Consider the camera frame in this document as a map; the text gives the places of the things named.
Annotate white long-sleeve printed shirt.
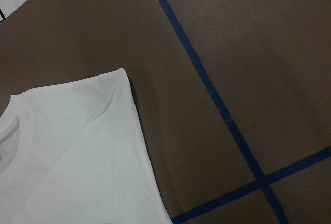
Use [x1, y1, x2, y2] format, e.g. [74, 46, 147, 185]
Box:
[1, 69, 171, 223]

